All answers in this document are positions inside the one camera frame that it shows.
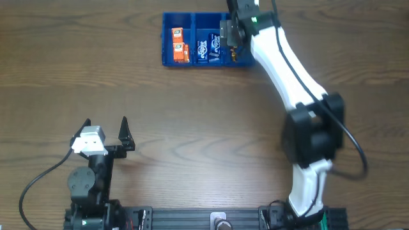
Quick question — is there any blue candy pack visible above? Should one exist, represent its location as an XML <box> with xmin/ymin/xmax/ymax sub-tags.
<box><xmin>196</xmin><ymin>40</ymin><xmax>208</xmax><ymax>63</ymax></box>
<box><xmin>208</xmin><ymin>33</ymin><xmax>221</xmax><ymax>63</ymax></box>

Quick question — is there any blue tray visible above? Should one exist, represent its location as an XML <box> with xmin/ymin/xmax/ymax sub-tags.
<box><xmin>161</xmin><ymin>11</ymin><xmax>256</xmax><ymax>68</ymax></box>

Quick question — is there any black cable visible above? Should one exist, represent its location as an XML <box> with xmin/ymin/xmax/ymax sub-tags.
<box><xmin>18</xmin><ymin>147</ymin><xmax>74</xmax><ymax>230</ymax></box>
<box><xmin>321</xmin><ymin>102</ymin><xmax>369</xmax><ymax>181</ymax></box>

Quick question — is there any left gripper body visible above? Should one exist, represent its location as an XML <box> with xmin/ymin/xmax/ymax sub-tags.
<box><xmin>104</xmin><ymin>145</ymin><xmax>128</xmax><ymax>160</ymax></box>

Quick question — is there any mounting rail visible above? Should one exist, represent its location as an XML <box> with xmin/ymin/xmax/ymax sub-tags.
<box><xmin>63</xmin><ymin>206</ymin><xmax>349</xmax><ymax>230</ymax></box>

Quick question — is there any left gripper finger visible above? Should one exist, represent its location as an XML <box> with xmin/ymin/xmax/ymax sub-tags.
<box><xmin>69</xmin><ymin>118</ymin><xmax>92</xmax><ymax>148</ymax></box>
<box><xmin>118</xmin><ymin>116</ymin><xmax>136</xmax><ymax>152</ymax></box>

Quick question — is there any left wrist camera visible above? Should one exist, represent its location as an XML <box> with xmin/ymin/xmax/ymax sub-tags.
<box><xmin>70</xmin><ymin>125</ymin><xmax>109</xmax><ymax>157</ymax></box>

